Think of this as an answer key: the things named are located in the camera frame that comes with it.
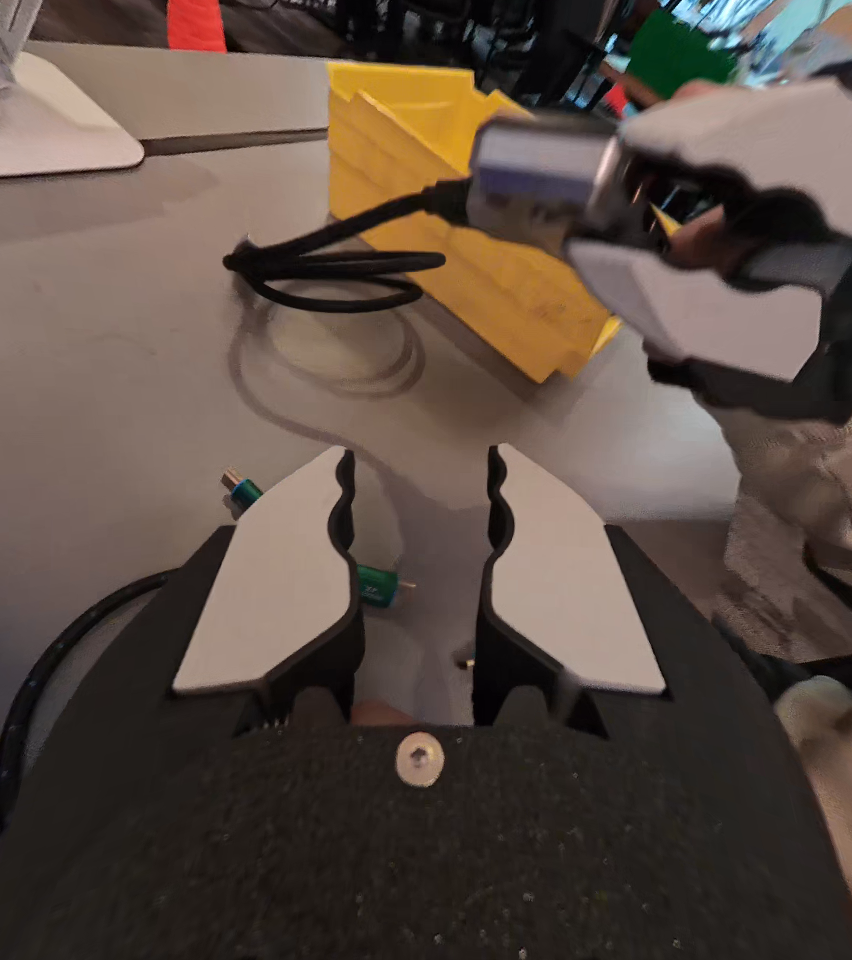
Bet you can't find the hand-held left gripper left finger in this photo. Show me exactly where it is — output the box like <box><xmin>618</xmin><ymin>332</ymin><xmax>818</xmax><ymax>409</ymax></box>
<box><xmin>171</xmin><ymin>445</ymin><xmax>366</xmax><ymax>727</ymax></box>

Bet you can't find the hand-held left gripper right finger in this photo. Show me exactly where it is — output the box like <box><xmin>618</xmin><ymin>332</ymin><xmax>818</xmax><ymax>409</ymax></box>
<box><xmin>473</xmin><ymin>442</ymin><xmax>669</xmax><ymax>727</ymax></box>

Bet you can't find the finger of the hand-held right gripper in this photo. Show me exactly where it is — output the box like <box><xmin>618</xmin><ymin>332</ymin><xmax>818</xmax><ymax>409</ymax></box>
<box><xmin>617</xmin><ymin>78</ymin><xmax>852</xmax><ymax>241</ymax></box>
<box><xmin>567</xmin><ymin>238</ymin><xmax>843</xmax><ymax>384</ymax></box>

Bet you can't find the silver adapter black cable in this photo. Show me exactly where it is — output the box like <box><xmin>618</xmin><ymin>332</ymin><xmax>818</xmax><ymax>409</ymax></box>
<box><xmin>222</xmin><ymin>112</ymin><xmax>626</xmax><ymax>313</ymax></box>

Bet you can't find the yellow plastic bin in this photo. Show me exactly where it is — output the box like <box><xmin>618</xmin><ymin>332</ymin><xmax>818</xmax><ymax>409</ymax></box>
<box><xmin>326</xmin><ymin>61</ymin><xmax>622</xmax><ymax>385</ymax></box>

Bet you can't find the grey desk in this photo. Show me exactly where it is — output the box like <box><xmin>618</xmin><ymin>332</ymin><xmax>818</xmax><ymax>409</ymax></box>
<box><xmin>0</xmin><ymin>41</ymin><xmax>742</xmax><ymax>901</ymax></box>

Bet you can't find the person's right hand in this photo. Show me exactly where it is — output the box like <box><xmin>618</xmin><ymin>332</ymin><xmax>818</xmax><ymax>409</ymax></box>
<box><xmin>666</xmin><ymin>206</ymin><xmax>753</xmax><ymax>271</ymax></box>

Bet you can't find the green plastic bin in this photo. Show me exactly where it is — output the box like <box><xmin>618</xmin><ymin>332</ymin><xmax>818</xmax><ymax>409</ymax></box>
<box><xmin>624</xmin><ymin>7</ymin><xmax>742</xmax><ymax>99</ymax></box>

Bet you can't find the white board stand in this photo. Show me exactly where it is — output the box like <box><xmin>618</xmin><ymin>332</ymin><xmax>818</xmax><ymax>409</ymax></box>
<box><xmin>0</xmin><ymin>0</ymin><xmax>146</xmax><ymax>183</ymax></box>

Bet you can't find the orange traffic cone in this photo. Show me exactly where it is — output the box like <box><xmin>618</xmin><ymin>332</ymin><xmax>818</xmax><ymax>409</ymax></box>
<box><xmin>167</xmin><ymin>0</ymin><xmax>228</xmax><ymax>54</ymax></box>

